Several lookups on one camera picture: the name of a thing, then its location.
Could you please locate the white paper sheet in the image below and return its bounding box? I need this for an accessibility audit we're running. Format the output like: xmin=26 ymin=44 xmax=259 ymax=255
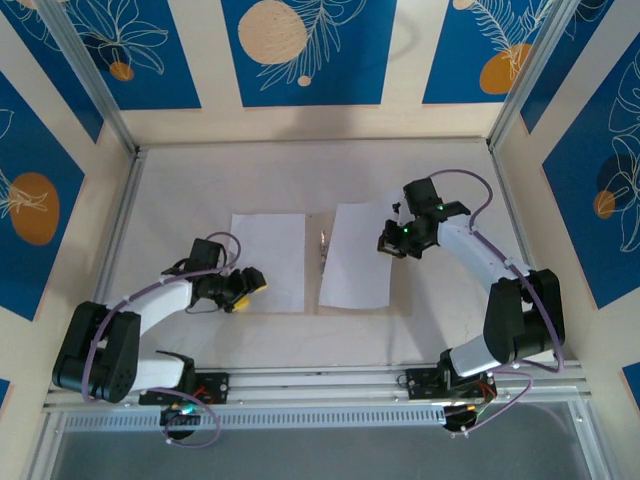
xmin=229 ymin=213 xmax=307 ymax=315
xmin=318 ymin=201 xmax=403 ymax=310

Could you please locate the metal folder clip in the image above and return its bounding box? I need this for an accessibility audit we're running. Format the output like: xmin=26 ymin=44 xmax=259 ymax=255
xmin=317 ymin=228 xmax=332 ymax=271

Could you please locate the grey glossy panel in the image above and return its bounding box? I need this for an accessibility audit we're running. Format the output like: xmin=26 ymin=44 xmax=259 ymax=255
xmin=47 ymin=399 xmax=594 ymax=480

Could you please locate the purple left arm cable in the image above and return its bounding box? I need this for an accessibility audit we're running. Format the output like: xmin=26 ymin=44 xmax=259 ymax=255
xmin=81 ymin=231 xmax=243 ymax=448

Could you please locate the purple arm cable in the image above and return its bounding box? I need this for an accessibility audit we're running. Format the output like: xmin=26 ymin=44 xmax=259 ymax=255
xmin=81 ymin=231 xmax=243 ymax=448
xmin=428 ymin=168 xmax=567 ymax=437

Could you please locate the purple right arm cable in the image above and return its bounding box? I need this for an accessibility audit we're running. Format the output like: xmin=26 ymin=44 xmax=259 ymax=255
xmin=428 ymin=168 xmax=567 ymax=437

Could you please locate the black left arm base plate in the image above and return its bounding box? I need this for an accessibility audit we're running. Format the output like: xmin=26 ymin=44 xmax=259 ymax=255
xmin=138 ymin=370 xmax=231 ymax=406

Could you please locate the aluminium table side rail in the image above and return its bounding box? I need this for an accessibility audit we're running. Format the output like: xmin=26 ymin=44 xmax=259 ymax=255
xmin=72 ymin=147 xmax=146 ymax=372
xmin=488 ymin=142 xmax=566 ymax=362

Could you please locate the aluminium mounting rail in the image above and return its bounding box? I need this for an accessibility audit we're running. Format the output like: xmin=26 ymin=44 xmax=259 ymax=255
xmin=42 ymin=360 xmax=586 ymax=415

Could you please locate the grey slotted cable duct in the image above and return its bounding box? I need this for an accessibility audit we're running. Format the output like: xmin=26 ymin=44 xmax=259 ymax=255
xmin=63 ymin=405 xmax=447 ymax=432

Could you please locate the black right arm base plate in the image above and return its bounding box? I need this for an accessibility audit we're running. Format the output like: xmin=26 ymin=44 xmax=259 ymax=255
xmin=405 ymin=367 xmax=496 ymax=402

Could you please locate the aluminium frame post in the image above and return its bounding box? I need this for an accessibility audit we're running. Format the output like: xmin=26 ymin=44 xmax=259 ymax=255
xmin=487 ymin=0 xmax=574 ymax=151
xmin=33 ymin=0 xmax=140 ymax=156

